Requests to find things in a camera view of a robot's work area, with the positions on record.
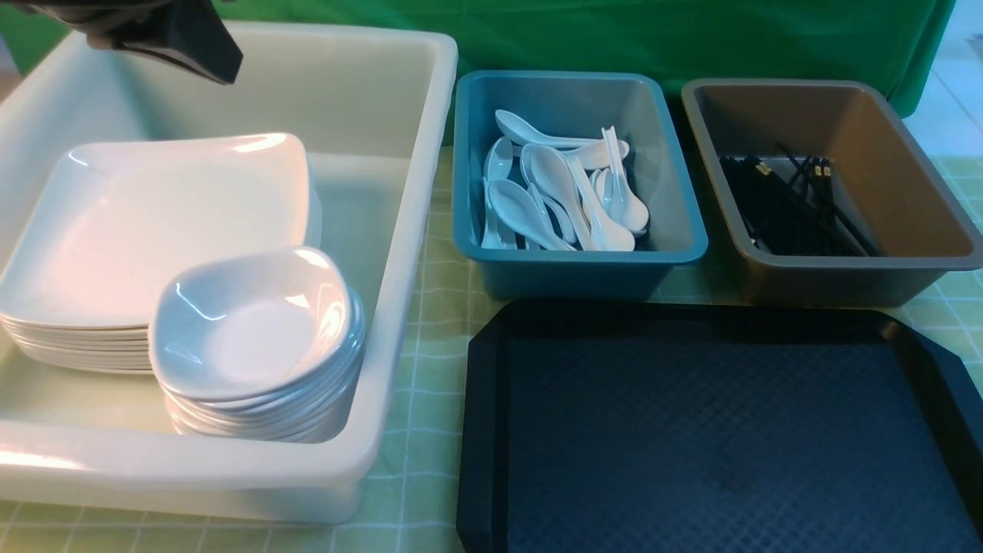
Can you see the white spoon right upright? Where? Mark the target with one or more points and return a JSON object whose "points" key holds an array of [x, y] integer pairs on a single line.
{"points": [[622, 205]]}

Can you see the white spoon centre large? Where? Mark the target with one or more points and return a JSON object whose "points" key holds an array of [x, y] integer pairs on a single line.
{"points": [[553, 175]]}

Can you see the teal plastic spoon bin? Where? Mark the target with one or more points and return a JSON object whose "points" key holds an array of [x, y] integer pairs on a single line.
{"points": [[577, 104]]}

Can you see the white spoon top of bin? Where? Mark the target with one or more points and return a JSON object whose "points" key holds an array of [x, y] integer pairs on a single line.
{"points": [[518, 130]]}

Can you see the large white plastic tub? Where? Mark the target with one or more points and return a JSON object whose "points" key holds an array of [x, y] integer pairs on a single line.
{"points": [[370, 105]]}

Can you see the stack of white bowls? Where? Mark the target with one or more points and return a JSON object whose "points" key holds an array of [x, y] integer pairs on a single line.
{"points": [[311, 412]]}

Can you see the green backdrop cloth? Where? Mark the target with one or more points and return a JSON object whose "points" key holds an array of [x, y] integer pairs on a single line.
{"points": [[888, 45]]}

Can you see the green checkered tablecloth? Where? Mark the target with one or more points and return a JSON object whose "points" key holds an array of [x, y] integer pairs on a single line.
{"points": [[409, 498]]}

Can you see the black serving tray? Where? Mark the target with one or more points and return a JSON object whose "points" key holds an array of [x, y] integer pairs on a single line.
{"points": [[604, 426]]}

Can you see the white square rice plate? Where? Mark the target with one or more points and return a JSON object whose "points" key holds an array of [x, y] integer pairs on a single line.
{"points": [[264, 150]]}

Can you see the pile of black chopsticks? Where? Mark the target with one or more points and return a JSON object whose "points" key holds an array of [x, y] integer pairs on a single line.
{"points": [[793, 215]]}

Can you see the stack of white square plates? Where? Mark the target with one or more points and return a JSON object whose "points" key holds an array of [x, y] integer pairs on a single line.
{"points": [[77, 349]]}

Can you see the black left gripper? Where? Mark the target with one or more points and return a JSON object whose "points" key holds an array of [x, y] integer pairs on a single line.
{"points": [[188, 35]]}

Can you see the white ceramic soup spoon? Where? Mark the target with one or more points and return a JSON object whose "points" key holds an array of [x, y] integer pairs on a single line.
{"points": [[606, 235]]}

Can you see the white spoon far left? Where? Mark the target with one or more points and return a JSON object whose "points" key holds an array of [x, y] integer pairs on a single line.
{"points": [[497, 166]]}

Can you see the white bowl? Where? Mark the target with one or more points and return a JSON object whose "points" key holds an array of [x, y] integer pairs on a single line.
{"points": [[242, 327]]}

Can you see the brown plastic chopstick bin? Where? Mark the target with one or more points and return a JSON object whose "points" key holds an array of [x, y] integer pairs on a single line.
{"points": [[883, 180]]}

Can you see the white spoon front left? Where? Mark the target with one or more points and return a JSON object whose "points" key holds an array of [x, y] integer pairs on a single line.
{"points": [[519, 210]]}

